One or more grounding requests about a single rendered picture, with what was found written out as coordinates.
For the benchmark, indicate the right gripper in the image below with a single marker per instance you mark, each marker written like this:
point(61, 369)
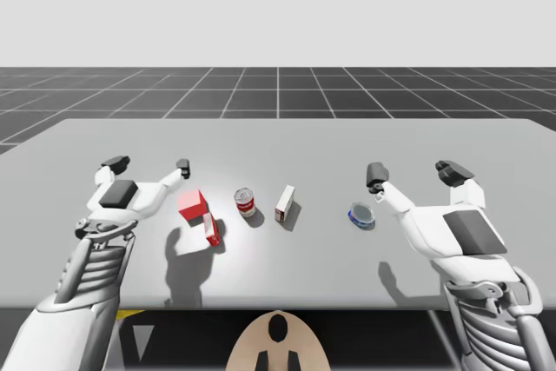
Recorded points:
point(452, 232)

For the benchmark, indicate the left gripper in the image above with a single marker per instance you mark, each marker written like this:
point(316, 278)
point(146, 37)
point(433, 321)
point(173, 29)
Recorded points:
point(126, 201)

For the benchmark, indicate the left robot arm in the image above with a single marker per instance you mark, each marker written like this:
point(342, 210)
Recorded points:
point(74, 301)

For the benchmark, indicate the pink cube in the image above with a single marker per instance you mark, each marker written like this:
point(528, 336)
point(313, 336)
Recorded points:
point(192, 204)

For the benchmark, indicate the blue flat can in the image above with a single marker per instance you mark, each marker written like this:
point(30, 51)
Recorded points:
point(361, 214)

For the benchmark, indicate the red and white can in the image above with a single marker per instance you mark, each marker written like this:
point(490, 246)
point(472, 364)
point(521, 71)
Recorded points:
point(245, 202)

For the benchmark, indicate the red and white carton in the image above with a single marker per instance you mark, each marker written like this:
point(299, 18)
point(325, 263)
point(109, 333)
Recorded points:
point(284, 204)

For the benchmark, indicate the tan robot part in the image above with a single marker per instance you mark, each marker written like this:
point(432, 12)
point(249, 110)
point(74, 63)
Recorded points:
point(278, 342)

